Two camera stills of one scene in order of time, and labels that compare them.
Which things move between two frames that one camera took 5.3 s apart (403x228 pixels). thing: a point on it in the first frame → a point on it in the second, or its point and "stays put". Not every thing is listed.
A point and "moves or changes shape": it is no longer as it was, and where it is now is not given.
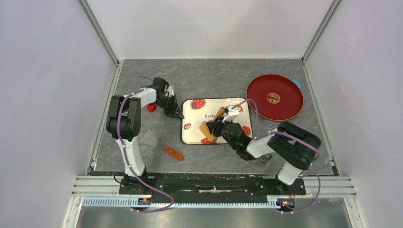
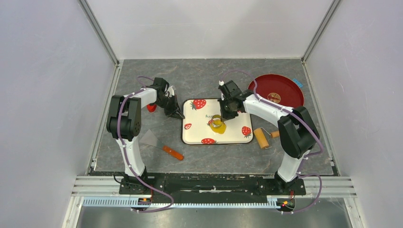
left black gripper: [175, 111] stays put
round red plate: [278, 97] stays put
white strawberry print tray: [194, 112] stays put
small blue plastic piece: [294, 80] stays put
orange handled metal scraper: [149, 138] stays put
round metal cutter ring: [266, 157] moves or changes shape
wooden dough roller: [204, 128] moves or changes shape
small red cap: [151, 109] stays put
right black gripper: [215, 127] → [225, 116]
